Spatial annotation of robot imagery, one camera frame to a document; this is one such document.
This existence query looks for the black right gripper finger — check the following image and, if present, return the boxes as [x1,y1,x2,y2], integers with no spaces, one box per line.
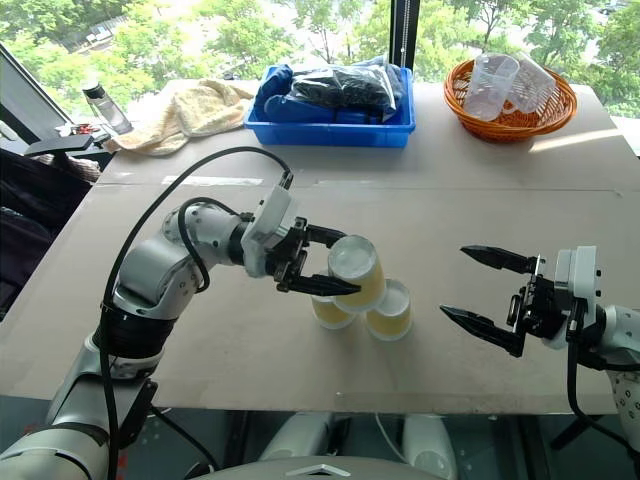
[459,245,539,275]
[439,305,526,359]

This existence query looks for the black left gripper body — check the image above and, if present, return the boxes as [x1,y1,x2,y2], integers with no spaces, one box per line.
[264,217,314,294]

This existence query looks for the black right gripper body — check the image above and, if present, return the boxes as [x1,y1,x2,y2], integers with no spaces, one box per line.
[507,254,572,346]

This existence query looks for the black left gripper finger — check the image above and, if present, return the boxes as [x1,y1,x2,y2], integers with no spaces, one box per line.
[287,273,363,297]
[304,224,349,251]

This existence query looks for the yellow paper cup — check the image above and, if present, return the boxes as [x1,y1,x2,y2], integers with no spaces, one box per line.
[309,269,357,330]
[364,278,414,342]
[327,234,388,314]

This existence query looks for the blue plastic bin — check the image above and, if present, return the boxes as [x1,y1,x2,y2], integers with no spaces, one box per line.
[243,64,417,149]

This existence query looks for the orange wicker basket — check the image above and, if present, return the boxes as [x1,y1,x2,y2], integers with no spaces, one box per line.
[443,58,579,144]

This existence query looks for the white rounded robot leg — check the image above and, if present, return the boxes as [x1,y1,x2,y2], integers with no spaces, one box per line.
[259,412,334,461]
[402,414,459,476]

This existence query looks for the black stand leg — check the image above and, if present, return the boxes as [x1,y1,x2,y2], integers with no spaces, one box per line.
[549,414,601,451]

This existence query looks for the black items in clear bag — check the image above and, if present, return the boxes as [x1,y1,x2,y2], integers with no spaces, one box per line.
[289,64,397,124]

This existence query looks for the blue cloth bundle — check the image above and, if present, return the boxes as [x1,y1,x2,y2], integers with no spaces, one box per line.
[257,55,404,126]

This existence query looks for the clear plastic measuring cup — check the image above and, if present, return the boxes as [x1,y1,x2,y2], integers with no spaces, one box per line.
[504,51,559,116]
[462,52,521,122]

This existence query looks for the cream towel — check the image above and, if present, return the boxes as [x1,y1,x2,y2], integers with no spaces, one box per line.
[103,78,259,157]

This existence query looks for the grey robot torso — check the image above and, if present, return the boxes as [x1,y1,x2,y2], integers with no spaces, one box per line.
[194,453,451,480]

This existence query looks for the clear water bottle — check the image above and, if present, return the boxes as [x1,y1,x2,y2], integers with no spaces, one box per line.
[81,79,134,136]

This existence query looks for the dark chair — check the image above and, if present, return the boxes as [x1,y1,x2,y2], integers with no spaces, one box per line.
[0,148,104,321]

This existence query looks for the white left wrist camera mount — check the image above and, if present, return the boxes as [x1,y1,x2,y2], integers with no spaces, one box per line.
[240,185,296,279]

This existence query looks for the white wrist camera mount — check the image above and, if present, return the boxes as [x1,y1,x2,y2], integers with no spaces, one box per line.
[542,245,604,350]
[240,185,296,279]

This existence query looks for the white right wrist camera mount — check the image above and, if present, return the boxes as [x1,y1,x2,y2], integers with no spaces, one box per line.
[542,245,604,350]

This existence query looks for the short black left arm cable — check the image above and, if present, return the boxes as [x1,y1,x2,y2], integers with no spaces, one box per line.
[177,197,242,295]

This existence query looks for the thin white cable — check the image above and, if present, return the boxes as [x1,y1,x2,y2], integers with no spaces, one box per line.
[373,412,407,464]

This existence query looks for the thin black cable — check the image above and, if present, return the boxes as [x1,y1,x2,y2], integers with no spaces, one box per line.
[151,406,221,474]

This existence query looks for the long black left arm cable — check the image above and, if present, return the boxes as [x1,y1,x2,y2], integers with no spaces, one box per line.
[98,146,296,480]

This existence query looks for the black window frame post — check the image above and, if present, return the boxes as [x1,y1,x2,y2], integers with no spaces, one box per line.
[388,0,420,84]

